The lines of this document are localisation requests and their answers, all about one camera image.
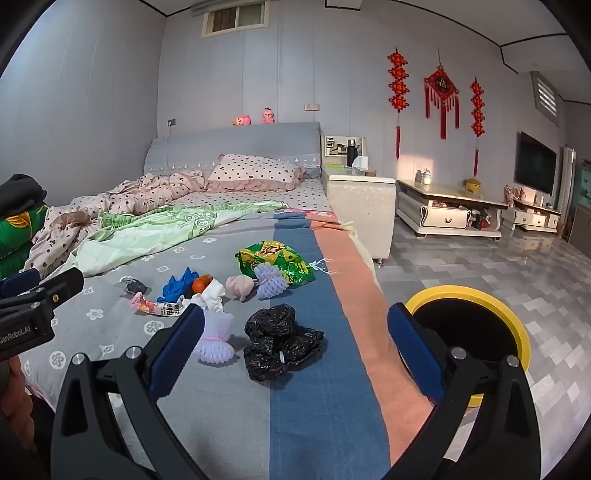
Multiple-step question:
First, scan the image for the green patterned cloth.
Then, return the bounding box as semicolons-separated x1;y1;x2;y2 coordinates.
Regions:
0;205;49;259

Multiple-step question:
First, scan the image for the black wall television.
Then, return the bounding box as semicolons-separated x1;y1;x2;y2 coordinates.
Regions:
514;131;558;195

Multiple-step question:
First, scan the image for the red diamond knot decoration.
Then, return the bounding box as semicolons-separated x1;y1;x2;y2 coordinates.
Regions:
424;65;461;140

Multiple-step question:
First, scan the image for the white bedside shelf unit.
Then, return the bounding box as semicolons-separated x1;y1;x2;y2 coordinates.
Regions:
322;135;366;169

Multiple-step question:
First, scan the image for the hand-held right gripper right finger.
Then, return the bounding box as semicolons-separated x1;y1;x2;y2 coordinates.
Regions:
385;302;542;480

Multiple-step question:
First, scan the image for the white foam fruit net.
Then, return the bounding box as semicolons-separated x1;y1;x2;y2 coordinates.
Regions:
191;310;236;367

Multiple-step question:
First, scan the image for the black folded cloth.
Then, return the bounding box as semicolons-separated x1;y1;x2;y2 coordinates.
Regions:
0;174;48;215

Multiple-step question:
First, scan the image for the green snack bag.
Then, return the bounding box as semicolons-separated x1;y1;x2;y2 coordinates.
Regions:
235;240;317;288

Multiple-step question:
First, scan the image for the white television cabinet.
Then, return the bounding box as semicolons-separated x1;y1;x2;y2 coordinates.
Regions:
510;198;563;233

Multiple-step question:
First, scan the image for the white bedside cabinet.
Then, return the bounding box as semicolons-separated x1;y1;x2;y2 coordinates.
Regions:
321;164;397;265

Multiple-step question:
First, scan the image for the pink cloth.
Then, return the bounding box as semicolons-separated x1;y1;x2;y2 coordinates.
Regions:
225;274;256;303

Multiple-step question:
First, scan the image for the pink floral sheet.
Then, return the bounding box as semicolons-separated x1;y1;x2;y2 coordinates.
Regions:
277;208;345;222

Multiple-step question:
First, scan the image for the black plastic bag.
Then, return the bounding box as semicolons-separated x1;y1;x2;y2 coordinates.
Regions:
243;304;325;381

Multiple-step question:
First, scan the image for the yellow rimmed black trash bin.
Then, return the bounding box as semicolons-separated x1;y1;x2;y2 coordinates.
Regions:
405;285;533;408

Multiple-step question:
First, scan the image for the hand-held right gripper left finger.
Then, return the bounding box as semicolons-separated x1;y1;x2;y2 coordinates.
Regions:
51;302;206;480

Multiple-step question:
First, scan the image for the pink dotted pillow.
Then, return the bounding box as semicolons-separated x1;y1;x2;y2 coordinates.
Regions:
205;154;306;193

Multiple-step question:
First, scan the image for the grey low cabinet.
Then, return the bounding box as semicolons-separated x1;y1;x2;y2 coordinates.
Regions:
568;203;591;245

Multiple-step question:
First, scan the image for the white standing air conditioner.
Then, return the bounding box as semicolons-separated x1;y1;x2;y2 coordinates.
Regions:
557;145;578;232

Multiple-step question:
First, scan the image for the glass fish tank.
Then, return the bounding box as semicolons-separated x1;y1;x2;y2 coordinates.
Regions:
575;159;591;208

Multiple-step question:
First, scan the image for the small high window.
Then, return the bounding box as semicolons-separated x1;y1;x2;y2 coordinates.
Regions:
202;2;269;38

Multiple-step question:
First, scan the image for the white tissue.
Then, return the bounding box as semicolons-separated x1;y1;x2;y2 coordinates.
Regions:
191;281;227;312

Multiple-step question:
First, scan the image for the pink white snack wrapper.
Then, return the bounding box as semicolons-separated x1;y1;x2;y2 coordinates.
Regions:
130;295;195;318

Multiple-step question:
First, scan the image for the grey upholstered bed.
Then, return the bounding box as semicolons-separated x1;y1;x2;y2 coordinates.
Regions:
143;121;322;181

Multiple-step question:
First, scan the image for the purple foam fruit net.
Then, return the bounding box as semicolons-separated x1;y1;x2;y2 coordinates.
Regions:
253;263;291;302

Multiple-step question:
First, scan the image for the small dark grey scrap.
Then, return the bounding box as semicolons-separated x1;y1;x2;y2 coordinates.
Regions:
121;277;151;296

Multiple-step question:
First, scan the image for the light green patterned quilt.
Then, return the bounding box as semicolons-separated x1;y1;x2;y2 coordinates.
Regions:
69;200;296;278

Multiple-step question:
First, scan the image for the person's left hand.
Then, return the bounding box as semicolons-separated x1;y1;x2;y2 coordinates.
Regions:
0;356;33;418

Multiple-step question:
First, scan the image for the blue rubber glove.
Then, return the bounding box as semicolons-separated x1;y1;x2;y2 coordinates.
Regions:
161;267;199;303

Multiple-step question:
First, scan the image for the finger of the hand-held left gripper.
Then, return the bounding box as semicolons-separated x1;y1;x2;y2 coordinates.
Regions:
25;267;85;308
0;269;42;298

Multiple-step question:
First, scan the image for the white coffee table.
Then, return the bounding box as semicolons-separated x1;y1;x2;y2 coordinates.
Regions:
396;179;509;241

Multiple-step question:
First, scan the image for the louvred wall window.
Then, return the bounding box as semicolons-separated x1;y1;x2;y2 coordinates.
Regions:
530;71;561;125

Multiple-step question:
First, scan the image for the long red knot decoration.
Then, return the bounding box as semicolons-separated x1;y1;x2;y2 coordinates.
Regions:
387;50;411;160
469;78;485;178

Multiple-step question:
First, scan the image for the pink dotted duvet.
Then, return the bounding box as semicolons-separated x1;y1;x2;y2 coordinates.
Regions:
23;170;208;278

